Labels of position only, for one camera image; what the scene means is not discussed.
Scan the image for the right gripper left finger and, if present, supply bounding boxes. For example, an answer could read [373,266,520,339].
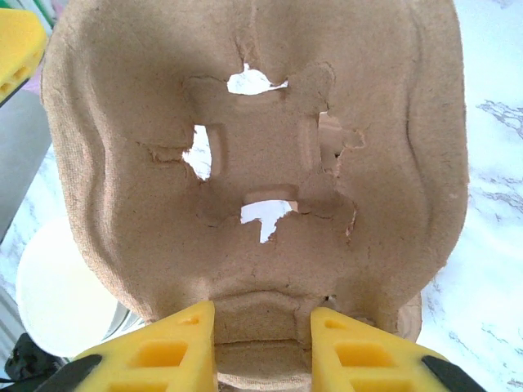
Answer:
[38,301,217,392]

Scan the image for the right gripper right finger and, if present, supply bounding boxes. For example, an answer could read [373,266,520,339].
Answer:
[309,306,491,392]

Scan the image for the stack of paper cups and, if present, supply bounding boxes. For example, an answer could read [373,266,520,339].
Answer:
[16,216,138,361]

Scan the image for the brown pulp cup carrier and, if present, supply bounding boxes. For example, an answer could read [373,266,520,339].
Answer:
[39,0,470,392]

